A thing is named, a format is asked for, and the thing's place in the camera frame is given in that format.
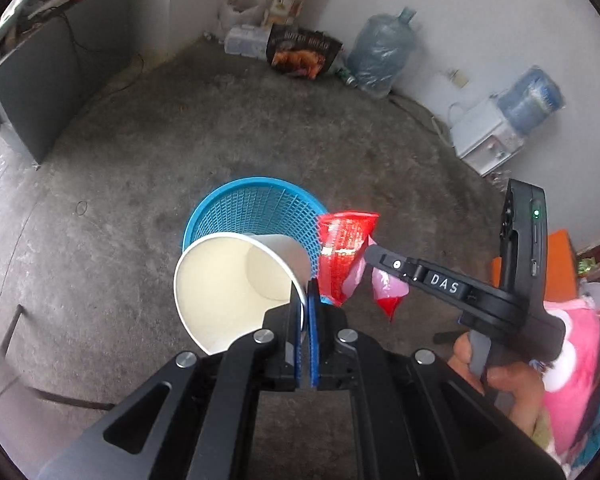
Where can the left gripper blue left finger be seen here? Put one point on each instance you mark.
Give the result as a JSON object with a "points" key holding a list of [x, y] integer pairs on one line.
{"points": [[283, 360]]}

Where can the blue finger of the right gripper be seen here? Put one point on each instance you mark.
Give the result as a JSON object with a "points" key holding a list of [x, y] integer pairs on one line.
{"points": [[383, 260]]}

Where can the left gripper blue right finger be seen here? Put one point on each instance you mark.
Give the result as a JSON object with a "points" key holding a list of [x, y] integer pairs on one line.
{"points": [[329, 370]]}

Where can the red and pink snack wrapper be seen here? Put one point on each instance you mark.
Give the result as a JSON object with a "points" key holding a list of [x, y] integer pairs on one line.
{"points": [[344, 236]]}

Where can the white paper cup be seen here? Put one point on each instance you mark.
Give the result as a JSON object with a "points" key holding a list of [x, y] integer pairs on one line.
{"points": [[225, 282]]}

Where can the person's right hand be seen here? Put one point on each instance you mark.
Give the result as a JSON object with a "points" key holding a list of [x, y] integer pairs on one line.
{"points": [[522, 381]]}

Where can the orange box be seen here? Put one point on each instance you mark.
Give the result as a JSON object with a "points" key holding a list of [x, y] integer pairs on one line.
{"points": [[561, 269]]}

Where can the pink plush toy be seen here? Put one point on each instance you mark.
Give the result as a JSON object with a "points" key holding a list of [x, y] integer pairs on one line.
{"points": [[572, 381]]}

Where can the blue plastic mesh basket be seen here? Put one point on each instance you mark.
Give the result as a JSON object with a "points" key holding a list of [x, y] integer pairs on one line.
{"points": [[259, 206]]}

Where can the white water dispenser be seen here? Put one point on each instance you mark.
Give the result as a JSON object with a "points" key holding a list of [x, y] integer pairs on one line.
{"points": [[484, 139]]}

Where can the blue empty water jug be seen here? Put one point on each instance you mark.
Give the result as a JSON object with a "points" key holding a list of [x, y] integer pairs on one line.
{"points": [[381, 51]]}

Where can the blue dispenser water jug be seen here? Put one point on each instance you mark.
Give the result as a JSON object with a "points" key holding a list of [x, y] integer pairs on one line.
{"points": [[530, 100]]}

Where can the black bread bag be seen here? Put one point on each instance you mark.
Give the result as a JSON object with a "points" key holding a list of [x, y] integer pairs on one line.
{"points": [[300, 52]]}

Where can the clear plastic storage box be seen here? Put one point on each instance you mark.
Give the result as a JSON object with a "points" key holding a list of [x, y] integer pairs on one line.
{"points": [[247, 41]]}

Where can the white plastic bag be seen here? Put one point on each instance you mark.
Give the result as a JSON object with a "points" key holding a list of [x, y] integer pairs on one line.
{"points": [[241, 12]]}

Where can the dark grey cabinet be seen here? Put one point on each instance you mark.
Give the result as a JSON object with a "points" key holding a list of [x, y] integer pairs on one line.
{"points": [[52, 73]]}

